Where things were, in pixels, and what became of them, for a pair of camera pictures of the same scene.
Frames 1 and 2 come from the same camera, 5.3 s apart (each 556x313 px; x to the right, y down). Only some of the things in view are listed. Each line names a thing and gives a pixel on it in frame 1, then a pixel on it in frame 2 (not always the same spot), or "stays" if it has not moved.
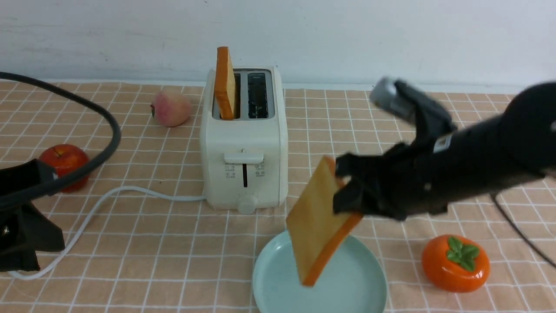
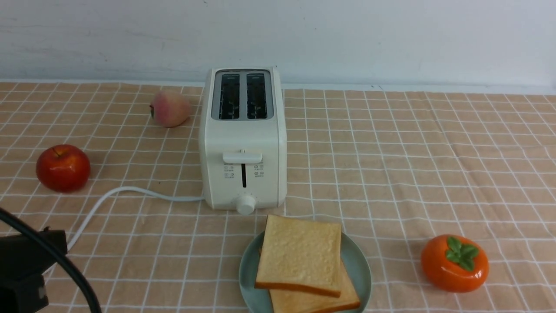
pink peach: [170, 108] stays
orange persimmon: [455, 264] stays
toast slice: [318, 234] -> [291, 302]
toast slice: [225, 87] -> [301, 254]
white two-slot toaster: [245, 160] stays
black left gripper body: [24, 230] -> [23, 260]
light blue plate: [353, 281] -> [258, 300]
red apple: [64, 158] stays
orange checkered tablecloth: [137, 235] stays
